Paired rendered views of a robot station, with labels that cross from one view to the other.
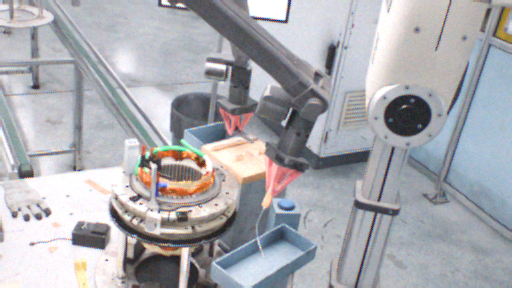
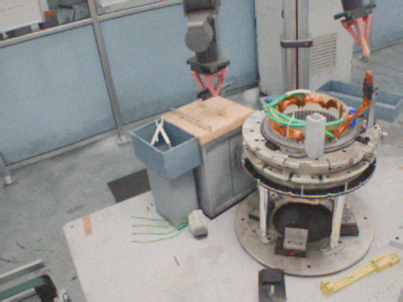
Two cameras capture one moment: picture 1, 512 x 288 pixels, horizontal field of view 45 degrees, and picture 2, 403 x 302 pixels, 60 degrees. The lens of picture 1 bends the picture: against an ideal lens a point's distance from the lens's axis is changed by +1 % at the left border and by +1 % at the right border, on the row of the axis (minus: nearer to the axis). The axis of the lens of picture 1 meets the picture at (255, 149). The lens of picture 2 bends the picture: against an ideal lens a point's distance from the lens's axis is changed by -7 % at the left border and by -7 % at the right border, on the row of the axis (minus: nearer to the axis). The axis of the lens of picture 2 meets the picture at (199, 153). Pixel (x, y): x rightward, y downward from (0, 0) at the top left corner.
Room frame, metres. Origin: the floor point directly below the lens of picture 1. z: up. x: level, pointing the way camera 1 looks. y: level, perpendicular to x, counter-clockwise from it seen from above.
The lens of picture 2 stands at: (1.49, 0.97, 1.54)
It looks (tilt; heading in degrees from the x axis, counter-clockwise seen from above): 32 degrees down; 279
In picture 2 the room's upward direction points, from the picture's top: 8 degrees counter-clockwise
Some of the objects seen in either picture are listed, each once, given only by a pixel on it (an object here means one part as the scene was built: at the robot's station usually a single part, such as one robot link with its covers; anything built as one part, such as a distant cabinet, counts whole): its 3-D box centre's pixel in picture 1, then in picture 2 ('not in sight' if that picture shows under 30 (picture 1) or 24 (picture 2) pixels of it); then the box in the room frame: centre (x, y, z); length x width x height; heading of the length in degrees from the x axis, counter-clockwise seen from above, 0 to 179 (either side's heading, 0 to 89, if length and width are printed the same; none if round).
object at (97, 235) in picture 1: (91, 233); (272, 290); (1.44, 0.43, 0.81); 0.10 x 0.06 x 0.06; 89
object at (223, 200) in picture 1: (175, 183); (308, 128); (1.34, 0.19, 1.09); 0.32 x 0.32 x 0.01
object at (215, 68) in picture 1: (227, 61); (201, 19); (1.57, 0.11, 1.35); 0.11 x 0.09 x 0.12; 85
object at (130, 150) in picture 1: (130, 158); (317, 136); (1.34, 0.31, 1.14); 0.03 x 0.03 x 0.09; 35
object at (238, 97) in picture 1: (238, 95); (206, 52); (1.57, 0.07, 1.26); 0.10 x 0.07 x 0.07; 134
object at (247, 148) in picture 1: (246, 158); (207, 117); (1.60, 0.02, 1.05); 0.20 x 0.19 x 0.02; 43
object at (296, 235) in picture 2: (131, 243); (295, 236); (1.38, 0.30, 0.85); 0.06 x 0.04 x 0.05; 167
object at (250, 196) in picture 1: (240, 198); (212, 158); (1.60, 0.02, 0.91); 0.19 x 0.19 x 0.26; 43
